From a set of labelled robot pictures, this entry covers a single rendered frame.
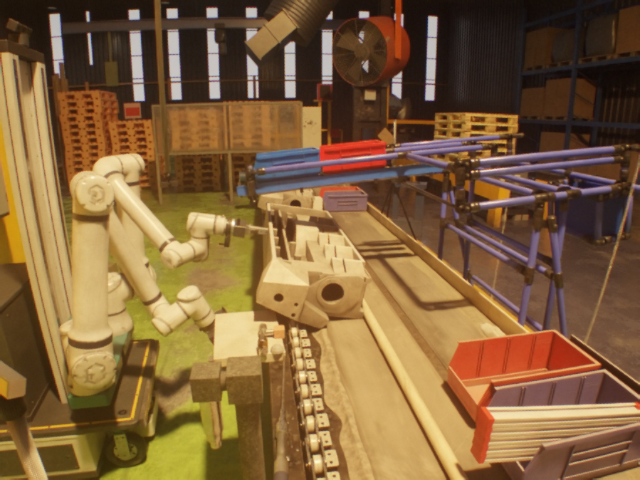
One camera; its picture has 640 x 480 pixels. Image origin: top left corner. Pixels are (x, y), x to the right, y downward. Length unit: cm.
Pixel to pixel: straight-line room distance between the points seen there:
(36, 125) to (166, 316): 97
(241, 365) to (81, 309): 112
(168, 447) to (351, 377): 120
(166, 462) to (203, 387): 169
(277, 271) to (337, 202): 187
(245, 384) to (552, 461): 69
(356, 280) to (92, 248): 90
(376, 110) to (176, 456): 729
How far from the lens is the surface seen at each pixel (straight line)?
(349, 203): 321
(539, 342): 131
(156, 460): 214
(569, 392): 115
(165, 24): 1387
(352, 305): 151
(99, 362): 156
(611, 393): 120
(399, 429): 108
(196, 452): 213
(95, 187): 139
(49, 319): 189
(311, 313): 144
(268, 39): 821
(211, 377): 44
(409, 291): 181
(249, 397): 44
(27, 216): 176
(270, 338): 133
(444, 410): 116
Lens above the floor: 147
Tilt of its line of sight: 17 degrees down
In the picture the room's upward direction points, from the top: straight up
